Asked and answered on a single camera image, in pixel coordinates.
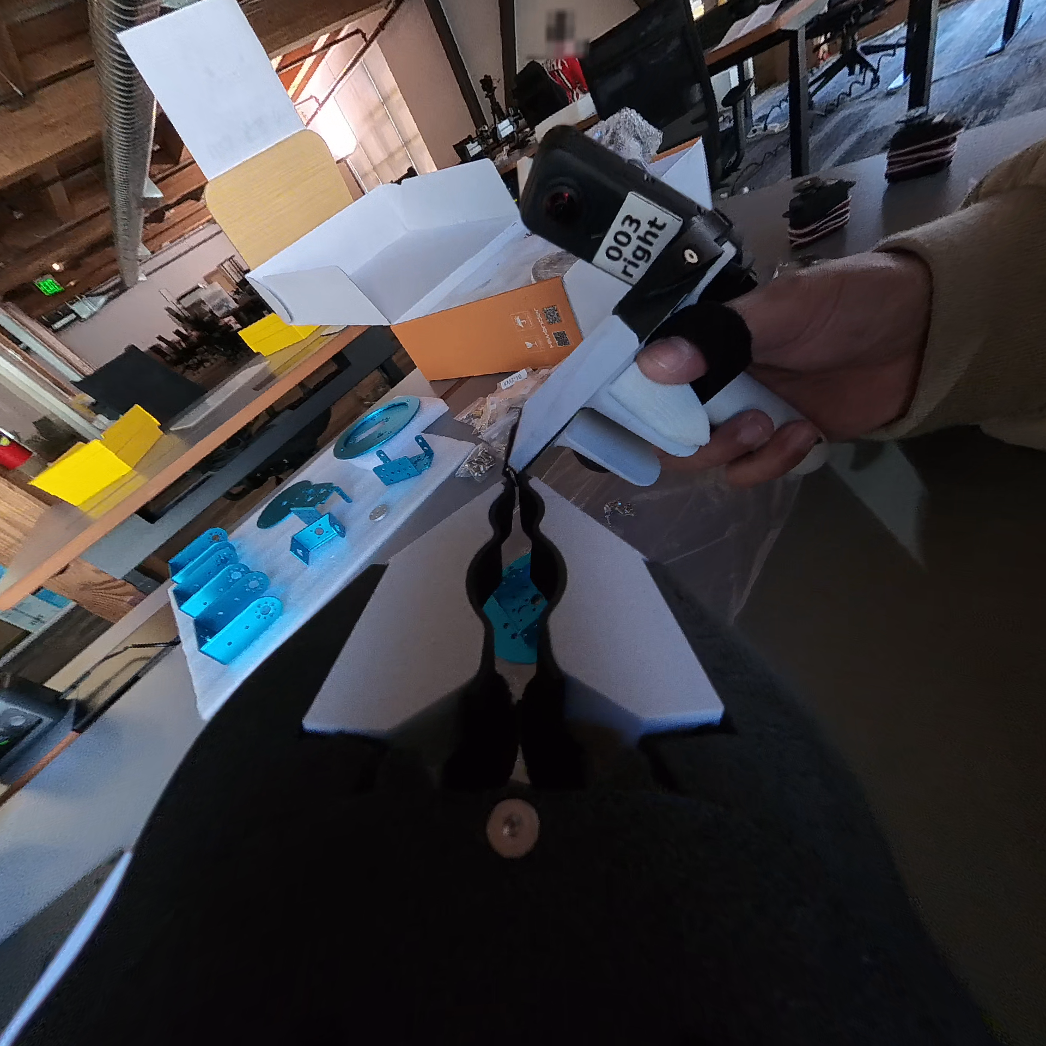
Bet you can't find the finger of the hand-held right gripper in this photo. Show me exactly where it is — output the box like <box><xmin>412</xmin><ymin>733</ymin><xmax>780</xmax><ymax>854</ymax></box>
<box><xmin>505</xmin><ymin>314</ymin><xmax>642</xmax><ymax>475</ymax></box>

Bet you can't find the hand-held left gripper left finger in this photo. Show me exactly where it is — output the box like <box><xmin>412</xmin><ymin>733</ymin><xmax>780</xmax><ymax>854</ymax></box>
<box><xmin>301</xmin><ymin>478</ymin><xmax>520</xmax><ymax>738</ymax></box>

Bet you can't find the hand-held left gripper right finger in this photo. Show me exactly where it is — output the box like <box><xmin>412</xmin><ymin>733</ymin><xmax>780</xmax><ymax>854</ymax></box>
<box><xmin>520</xmin><ymin>474</ymin><xmax>727</xmax><ymax>750</ymax></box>

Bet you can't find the blue square metal bracket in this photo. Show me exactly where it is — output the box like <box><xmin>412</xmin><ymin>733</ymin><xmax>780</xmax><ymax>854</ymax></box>
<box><xmin>484</xmin><ymin>554</ymin><xmax>550</xmax><ymax>634</ymax></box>

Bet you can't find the person's right forearm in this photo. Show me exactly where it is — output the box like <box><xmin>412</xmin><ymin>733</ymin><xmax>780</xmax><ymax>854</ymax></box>
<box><xmin>878</xmin><ymin>139</ymin><xmax>1046</xmax><ymax>446</ymax></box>

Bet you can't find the grey desk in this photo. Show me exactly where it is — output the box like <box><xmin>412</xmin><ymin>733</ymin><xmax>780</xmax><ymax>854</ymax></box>
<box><xmin>0</xmin><ymin>123</ymin><xmax>1046</xmax><ymax>1046</ymax></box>

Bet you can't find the person's right hand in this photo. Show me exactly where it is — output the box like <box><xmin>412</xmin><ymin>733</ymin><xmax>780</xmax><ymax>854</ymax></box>
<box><xmin>637</xmin><ymin>249</ymin><xmax>933</xmax><ymax>490</ymax></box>

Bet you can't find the bubble wrap bundle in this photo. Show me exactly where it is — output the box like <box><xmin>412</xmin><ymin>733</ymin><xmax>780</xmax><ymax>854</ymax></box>
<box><xmin>592</xmin><ymin>108</ymin><xmax>663</xmax><ymax>165</ymax></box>

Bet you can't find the pile of screw bags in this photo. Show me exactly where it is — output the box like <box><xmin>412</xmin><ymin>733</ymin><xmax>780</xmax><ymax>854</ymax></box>
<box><xmin>453</xmin><ymin>372</ymin><xmax>557</xmax><ymax>483</ymax></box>

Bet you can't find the orange cardboard box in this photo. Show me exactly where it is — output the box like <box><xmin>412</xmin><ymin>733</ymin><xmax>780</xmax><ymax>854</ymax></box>
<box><xmin>118</xmin><ymin>0</ymin><xmax>712</xmax><ymax>385</ymax></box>

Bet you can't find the clear plastic bag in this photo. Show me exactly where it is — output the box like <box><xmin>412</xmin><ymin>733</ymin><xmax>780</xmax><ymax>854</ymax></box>
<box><xmin>535</xmin><ymin>445</ymin><xmax>928</xmax><ymax>630</ymax></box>

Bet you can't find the white foam sheet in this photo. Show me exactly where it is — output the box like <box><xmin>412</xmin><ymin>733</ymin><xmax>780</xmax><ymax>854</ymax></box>
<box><xmin>167</xmin><ymin>396</ymin><xmax>479</xmax><ymax>720</ymax></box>

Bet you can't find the black servo motor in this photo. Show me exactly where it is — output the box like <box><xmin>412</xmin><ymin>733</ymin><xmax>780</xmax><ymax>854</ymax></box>
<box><xmin>783</xmin><ymin>175</ymin><xmax>855</xmax><ymax>250</ymax></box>
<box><xmin>884</xmin><ymin>114</ymin><xmax>965</xmax><ymax>185</ymax></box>

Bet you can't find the black-legged office table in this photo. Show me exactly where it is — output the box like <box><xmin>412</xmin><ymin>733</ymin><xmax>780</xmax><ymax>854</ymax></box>
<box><xmin>703</xmin><ymin>0</ymin><xmax>941</xmax><ymax>177</ymax></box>

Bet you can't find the wooden top table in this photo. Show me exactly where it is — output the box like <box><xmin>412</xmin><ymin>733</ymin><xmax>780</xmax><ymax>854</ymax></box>
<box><xmin>0</xmin><ymin>323</ymin><xmax>402</xmax><ymax>610</ymax></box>

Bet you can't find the yellow box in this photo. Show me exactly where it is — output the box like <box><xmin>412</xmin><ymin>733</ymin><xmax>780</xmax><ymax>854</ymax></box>
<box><xmin>28</xmin><ymin>404</ymin><xmax>165</xmax><ymax>509</ymax></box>
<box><xmin>239</xmin><ymin>314</ymin><xmax>321</xmax><ymax>356</ymax></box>

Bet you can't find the white flat tray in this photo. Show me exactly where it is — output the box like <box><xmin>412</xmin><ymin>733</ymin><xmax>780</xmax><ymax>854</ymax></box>
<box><xmin>167</xmin><ymin>363</ymin><xmax>271</xmax><ymax>434</ymax></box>

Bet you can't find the blue printed sheet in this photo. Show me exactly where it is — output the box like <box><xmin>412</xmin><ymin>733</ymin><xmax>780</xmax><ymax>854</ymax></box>
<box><xmin>0</xmin><ymin>584</ymin><xmax>78</xmax><ymax>634</ymax></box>

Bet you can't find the white instruction manual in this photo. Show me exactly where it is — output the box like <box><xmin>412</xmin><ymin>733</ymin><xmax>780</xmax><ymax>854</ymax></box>
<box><xmin>0</xmin><ymin>850</ymin><xmax>132</xmax><ymax>1043</ymax></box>

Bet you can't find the blue short box bracket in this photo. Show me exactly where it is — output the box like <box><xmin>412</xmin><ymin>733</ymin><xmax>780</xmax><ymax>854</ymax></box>
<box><xmin>290</xmin><ymin>516</ymin><xmax>348</xmax><ymax>567</ymax></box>

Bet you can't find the blue long U bracket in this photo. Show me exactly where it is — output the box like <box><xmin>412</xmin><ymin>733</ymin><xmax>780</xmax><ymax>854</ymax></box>
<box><xmin>178</xmin><ymin>562</ymin><xmax>271</xmax><ymax>618</ymax></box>
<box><xmin>200</xmin><ymin>597</ymin><xmax>284</xmax><ymax>667</ymax></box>
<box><xmin>167</xmin><ymin>527</ymin><xmax>232</xmax><ymax>583</ymax></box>

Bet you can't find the blue small U bracket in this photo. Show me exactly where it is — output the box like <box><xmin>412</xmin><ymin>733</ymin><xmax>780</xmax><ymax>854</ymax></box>
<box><xmin>374</xmin><ymin>435</ymin><xmax>434</xmax><ymax>487</ymax></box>

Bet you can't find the blue round-ended flat bracket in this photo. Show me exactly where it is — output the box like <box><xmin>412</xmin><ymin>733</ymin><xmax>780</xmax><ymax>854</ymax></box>
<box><xmin>256</xmin><ymin>481</ymin><xmax>354</xmax><ymax>531</ymax></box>

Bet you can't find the blue metal ring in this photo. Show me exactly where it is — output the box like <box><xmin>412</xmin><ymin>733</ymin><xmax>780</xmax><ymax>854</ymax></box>
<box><xmin>333</xmin><ymin>396</ymin><xmax>424</xmax><ymax>460</ymax></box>

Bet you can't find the silver ventilation duct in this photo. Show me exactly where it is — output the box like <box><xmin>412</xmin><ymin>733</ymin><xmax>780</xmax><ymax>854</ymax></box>
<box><xmin>86</xmin><ymin>0</ymin><xmax>160</xmax><ymax>287</ymax></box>

